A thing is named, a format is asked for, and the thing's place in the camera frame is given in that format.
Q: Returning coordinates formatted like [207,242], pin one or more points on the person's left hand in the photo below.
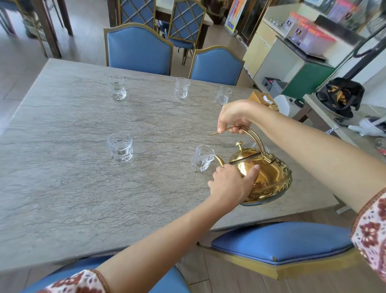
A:
[229,187]

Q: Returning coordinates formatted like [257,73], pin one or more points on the person's right hand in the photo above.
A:
[233,113]

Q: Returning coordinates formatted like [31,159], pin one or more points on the person's right fingers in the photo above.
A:
[230,128]

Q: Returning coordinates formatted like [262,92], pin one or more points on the person's left thumb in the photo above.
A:
[251,175]

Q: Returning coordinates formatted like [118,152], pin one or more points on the gold metal teapot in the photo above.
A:
[265,172]

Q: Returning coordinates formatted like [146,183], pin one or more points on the person's left forearm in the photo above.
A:
[156,241]

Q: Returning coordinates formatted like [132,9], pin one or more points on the person's right forearm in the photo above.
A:
[319,157]

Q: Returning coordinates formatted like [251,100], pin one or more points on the clear cut-glass cup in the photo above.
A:
[223,95]
[202,158]
[182,88]
[120,148]
[116,87]

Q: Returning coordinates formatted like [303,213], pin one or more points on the wooden tissue box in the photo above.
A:
[265,99]

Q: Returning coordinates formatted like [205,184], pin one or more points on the blue upholstered gold-framed chair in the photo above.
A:
[169,280]
[217,66]
[283,244]
[138,49]

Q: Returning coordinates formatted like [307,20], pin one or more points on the white and green counter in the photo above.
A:
[289,63]

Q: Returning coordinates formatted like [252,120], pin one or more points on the white side table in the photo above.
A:
[337,120]

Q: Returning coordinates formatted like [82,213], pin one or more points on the black tray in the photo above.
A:
[304,49]

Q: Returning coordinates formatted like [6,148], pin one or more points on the colourful standing poster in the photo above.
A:
[235,15]

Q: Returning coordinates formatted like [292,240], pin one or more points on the blue lattice-back chair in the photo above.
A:
[185,24]
[137,13]

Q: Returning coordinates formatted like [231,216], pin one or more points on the black bag with gold print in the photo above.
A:
[340,96]

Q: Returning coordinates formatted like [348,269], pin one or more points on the clear box with pink lid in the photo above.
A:
[298,28]
[316,42]

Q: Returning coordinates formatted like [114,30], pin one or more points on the patterned right sleeve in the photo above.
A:
[372,232]

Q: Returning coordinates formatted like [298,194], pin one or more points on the patterned sleeve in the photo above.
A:
[78,282]
[372,232]

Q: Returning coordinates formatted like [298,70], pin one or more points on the patterned left sleeve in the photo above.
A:
[78,282]

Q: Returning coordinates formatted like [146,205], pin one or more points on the dark wooden table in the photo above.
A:
[45,24]

